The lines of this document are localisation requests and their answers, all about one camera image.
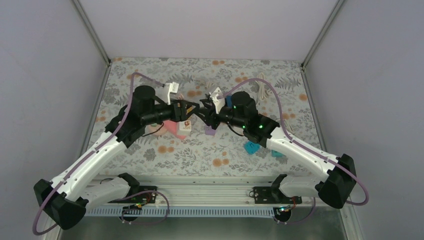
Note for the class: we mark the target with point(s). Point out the dark blue cube socket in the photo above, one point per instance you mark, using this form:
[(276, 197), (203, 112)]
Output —
[(228, 100)]

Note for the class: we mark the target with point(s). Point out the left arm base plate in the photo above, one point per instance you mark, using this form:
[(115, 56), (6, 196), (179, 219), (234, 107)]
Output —
[(148, 197)]

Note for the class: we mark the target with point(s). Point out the aluminium rail frame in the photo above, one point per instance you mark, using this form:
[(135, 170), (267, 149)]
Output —
[(223, 191)]

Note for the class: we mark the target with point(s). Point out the pink triangular power strip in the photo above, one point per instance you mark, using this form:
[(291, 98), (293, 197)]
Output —
[(172, 127)]

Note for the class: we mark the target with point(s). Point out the teal power strip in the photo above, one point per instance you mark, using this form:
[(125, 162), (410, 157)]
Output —
[(276, 154)]

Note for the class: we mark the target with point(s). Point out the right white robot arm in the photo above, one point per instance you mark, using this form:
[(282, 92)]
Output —
[(332, 177)]

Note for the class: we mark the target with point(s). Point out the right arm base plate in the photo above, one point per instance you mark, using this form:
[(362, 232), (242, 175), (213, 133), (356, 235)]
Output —
[(265, 195)]

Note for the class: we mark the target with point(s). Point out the purple power strip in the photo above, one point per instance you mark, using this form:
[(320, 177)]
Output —
[(209, 131)]

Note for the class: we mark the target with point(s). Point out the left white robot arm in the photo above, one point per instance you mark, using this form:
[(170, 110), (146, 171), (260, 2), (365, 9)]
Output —
[(64, 200)]

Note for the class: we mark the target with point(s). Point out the white plug adapter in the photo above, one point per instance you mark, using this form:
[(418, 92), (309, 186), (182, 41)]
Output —
[(184, 128)]

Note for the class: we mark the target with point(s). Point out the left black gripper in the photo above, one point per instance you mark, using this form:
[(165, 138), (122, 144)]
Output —
[(180, 115)]

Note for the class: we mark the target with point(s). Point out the cyan cube socket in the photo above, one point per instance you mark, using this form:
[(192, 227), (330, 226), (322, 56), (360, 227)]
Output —
[(251, 148)]

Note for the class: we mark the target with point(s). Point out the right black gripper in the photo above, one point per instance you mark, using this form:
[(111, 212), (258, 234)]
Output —
[(210, 117)]

